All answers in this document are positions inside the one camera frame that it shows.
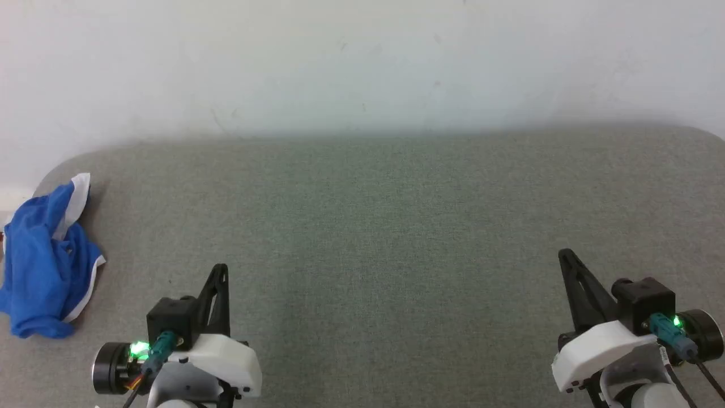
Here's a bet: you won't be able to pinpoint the blue shorts with white trim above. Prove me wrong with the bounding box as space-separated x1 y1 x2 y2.
0 173 106 339

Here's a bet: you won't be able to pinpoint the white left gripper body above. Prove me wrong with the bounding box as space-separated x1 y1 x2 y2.
92 333 263 399

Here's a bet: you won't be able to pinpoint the camera cable teal connector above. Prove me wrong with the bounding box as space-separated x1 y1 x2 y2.
122 330 181 408
647 313 725 400

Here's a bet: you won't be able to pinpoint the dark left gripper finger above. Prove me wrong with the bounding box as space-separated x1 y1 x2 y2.
195 263 231 337

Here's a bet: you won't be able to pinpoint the left camera cable teal connector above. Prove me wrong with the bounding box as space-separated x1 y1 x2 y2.
122 330 181 408

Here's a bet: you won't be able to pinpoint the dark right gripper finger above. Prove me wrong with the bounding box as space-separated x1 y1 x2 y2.
558 248 619 334

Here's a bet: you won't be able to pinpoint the grey fabric sofa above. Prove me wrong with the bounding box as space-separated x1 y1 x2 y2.
0 127 725 408

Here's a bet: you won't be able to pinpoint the right camera cable teal connector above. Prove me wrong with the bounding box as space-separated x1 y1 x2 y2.
647 313 725 400

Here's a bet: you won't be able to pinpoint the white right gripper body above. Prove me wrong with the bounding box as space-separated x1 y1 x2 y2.
551 308 725 393

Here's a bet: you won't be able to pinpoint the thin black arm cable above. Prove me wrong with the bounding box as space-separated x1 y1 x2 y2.
660 346 698 408

